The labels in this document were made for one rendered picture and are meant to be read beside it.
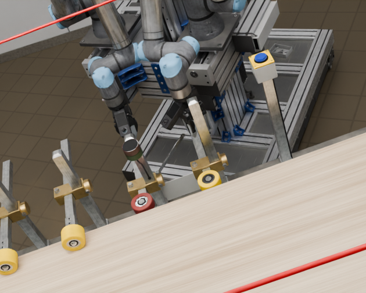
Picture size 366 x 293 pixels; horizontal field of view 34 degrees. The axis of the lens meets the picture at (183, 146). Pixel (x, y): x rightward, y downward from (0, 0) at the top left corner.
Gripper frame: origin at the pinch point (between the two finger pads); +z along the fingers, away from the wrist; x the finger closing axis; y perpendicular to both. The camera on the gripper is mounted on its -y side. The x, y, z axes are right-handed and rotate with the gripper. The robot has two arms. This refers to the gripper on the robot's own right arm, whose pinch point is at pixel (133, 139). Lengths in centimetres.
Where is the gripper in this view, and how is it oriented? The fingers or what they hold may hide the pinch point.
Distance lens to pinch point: 245.8
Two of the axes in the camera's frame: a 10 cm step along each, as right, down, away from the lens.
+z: 2.8, 6.7, 6.8
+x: -9.4, 3.4, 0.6
